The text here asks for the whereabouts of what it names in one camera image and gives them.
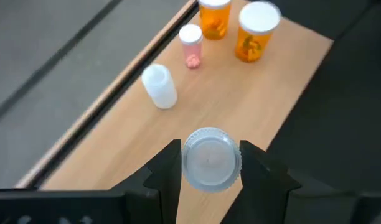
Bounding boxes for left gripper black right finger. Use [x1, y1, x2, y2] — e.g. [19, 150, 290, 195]
[220, 139, 303, 224]

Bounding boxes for white opaque plastic bottle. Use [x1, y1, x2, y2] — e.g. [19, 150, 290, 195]
[181, 126, 243, 194]
[141, 63, 179, 110]

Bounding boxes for orange pill bottle white cap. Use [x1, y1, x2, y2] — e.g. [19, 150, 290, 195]
[197, 0, 233, 41]
[234, 0, 283, 64]

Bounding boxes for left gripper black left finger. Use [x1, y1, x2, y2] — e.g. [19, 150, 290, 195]
[111, 139, 183, 224]

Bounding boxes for black aluminium rig frame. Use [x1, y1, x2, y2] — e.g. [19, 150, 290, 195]
[31, 0, 207, 190]

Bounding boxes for pink pill bottle white cap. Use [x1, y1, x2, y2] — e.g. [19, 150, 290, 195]
[178, 23, 205, 70]

